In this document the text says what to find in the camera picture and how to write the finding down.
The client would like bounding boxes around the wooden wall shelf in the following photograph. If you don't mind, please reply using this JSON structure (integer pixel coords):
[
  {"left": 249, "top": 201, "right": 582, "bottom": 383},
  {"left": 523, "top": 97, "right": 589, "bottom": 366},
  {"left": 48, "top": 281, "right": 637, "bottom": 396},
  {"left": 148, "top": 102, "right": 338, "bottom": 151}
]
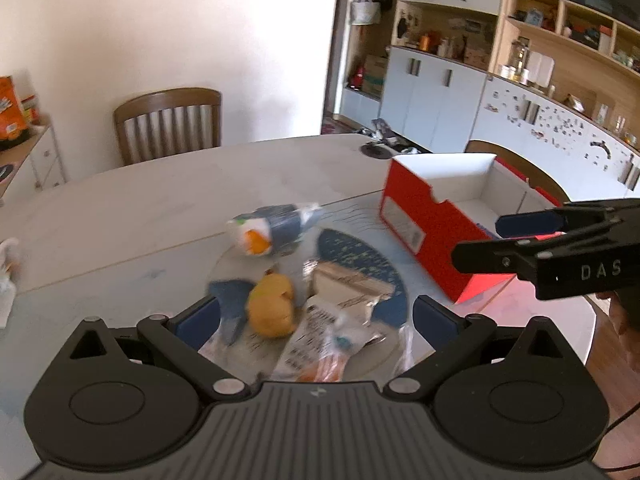
[{"left": 504, "top": 0, "right": 640, "bottom": 111}]

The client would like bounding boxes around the silver foil packet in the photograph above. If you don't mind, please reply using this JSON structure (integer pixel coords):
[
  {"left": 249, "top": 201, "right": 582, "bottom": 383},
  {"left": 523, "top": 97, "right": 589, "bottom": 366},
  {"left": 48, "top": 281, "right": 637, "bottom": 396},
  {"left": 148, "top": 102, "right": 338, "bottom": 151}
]
[{"left": 305, "top": 259, "right": 396, "bottom": 328}]

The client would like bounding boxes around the black cable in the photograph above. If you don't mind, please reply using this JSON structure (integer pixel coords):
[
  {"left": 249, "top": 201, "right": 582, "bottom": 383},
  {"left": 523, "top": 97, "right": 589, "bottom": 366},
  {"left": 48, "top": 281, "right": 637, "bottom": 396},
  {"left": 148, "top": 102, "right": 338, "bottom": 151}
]
[{"left": 606, "top": 404, "right": 640, "bottom": 431}]

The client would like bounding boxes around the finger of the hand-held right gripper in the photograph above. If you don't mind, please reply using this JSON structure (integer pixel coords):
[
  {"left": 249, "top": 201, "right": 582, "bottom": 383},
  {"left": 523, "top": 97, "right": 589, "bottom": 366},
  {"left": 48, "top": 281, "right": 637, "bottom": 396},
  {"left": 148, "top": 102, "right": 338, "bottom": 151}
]
[
  {"left": 451, "top": 237, "right": 543, "bottom": 275},
  {"left": 496, "top": 204, "right": 618, "bottom": 238}
]

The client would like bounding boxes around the white cloth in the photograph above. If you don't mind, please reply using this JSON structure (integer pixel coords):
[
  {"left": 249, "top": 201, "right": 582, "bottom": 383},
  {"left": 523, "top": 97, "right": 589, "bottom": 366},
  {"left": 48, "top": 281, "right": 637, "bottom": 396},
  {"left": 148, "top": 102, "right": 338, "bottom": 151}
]
[{"left": 0, "top": 237, "right": 21, "bottom": 329}]

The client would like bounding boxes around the dark sneaker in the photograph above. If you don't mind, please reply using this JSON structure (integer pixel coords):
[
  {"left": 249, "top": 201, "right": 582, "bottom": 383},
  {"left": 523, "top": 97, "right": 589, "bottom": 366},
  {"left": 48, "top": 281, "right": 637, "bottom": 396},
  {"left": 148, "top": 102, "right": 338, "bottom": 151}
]
[{"left": 370, "top": 119, "right": 401, "bottom": 142}]

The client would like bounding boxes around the orange snack bag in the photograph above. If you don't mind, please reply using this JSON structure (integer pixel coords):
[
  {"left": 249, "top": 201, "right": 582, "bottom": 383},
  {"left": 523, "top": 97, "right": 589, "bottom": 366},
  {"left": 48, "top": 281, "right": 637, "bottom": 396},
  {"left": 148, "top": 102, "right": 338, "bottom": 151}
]
[{"left": 0, "top": 76, "right": 31, "bottom": 143}]

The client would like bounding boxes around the brown cardboard box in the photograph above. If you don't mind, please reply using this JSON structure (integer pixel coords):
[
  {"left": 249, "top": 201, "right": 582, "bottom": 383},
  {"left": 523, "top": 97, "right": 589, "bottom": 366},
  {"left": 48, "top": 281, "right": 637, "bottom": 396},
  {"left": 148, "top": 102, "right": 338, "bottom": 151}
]
[{"left": 361, "top": 55, "right": 388, "bottom": 97}]

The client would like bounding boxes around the red cardboard box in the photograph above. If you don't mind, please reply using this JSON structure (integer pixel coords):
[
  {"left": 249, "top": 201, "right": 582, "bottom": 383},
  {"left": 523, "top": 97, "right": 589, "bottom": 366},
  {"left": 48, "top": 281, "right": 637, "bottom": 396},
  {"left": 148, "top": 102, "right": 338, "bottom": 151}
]
[{"left": 379, "top": 152, "right": 566, "bottom": 306}]

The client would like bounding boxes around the white canister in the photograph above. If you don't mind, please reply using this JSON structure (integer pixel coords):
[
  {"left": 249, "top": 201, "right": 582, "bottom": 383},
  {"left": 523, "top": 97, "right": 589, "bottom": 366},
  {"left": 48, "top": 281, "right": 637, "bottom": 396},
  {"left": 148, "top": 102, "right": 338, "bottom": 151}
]
[{"left": 527, "top": 52, "right": 556, "bottom": 88}]

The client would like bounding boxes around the yellow plush toy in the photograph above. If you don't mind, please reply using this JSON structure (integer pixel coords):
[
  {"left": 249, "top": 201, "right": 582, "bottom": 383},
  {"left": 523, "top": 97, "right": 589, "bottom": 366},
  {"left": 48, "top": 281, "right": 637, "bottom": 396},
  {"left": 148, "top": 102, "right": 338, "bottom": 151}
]
[{"left": 246, "top": 270, "right": 297, "bottom": 339}]

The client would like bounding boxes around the white blue snack bag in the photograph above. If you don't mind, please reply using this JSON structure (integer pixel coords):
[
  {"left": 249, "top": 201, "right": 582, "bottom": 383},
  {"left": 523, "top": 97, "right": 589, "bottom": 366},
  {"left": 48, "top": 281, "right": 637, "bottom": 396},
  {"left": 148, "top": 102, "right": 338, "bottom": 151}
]
[{"left": 227, "top": 202, "right": 323, "bottom": 258}]

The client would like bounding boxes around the brown wooden chair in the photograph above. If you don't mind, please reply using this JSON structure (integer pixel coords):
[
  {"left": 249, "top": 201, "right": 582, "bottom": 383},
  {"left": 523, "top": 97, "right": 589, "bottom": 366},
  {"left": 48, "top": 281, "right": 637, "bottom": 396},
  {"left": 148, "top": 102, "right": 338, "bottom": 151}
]
[
  {"left": 114, "top": 87, "right": 222, "bottom": 167},
  {"left": 465, "top": 140, "right": 566, "bottom": 207}
]

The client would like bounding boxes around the person's right hand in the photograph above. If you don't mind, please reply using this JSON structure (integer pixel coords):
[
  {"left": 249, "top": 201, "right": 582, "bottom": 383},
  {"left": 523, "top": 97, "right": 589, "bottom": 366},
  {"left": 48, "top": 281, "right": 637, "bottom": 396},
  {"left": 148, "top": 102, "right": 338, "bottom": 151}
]
[{"left": 607, "top": 292, "right": 640, "bottom": 337}]

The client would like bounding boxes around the pale tote bag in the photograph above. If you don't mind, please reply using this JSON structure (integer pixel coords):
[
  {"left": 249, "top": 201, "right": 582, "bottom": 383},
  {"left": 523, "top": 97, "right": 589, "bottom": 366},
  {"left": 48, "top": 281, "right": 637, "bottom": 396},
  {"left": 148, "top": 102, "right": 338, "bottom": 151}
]
[{"left": 350, "top": 0, "right": 381, "bottom": 26}]

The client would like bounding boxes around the white stickered sideboard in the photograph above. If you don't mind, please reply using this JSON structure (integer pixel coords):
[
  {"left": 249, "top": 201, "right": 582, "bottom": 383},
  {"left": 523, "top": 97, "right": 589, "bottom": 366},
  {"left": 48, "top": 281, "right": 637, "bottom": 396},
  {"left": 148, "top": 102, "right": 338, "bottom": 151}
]
[{"left": 470, "top": 72, "right": 640, "bottom": 201}]

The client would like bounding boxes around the glass jar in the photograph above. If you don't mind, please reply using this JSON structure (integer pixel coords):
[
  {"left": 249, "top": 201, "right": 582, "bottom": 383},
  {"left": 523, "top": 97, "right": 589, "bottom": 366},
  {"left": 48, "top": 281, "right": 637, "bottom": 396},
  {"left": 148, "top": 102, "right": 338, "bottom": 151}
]
[{"left": 510, "top": 40, "right": 532, "bottom": 82}]

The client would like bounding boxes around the white storage cabinet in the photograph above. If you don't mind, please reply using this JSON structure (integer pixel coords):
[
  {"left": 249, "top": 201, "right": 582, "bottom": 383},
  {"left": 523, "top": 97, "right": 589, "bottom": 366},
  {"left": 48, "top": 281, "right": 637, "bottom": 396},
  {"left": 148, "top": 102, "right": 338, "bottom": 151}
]
[{"left": 380, "top": 46, "right": 488, "bottom": 153}]

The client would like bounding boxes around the white side cabinet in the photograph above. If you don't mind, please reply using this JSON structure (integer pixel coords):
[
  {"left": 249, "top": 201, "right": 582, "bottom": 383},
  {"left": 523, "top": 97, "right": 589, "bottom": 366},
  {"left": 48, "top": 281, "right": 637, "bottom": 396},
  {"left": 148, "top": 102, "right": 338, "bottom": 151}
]
[{"left": 0, "top": 120, "right": 66, "bottom": 206}]

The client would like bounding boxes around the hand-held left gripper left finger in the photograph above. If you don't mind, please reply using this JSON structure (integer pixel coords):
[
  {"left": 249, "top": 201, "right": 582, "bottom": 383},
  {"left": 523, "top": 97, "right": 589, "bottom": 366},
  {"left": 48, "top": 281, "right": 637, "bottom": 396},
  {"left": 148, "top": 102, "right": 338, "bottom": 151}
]
[{"left": 70, "top": 295, "right": 251, "bottom": 403}]

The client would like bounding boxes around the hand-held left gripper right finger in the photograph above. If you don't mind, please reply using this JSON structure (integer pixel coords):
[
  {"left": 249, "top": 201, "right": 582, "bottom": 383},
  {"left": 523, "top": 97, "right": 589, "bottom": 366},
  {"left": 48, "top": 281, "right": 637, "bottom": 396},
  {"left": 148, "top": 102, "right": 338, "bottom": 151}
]
[{"left": 384, "top": 295, "right": 583, "bottom": 403}]

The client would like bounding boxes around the white orange sausage packet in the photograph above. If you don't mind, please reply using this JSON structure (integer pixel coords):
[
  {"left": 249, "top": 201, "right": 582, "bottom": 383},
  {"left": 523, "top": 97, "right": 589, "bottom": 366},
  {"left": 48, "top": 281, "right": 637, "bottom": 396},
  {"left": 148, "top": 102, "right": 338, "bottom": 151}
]
[{"left": 270, "top": 295, "right": 386, "bottom": 383}]

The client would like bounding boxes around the white marble desktop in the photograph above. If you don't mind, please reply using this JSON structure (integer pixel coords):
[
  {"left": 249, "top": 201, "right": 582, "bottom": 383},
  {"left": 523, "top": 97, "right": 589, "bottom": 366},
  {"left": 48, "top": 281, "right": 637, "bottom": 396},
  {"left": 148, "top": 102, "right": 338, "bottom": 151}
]
[{"left": 0, "top": 132, "right": 601, "bottom": 480}]

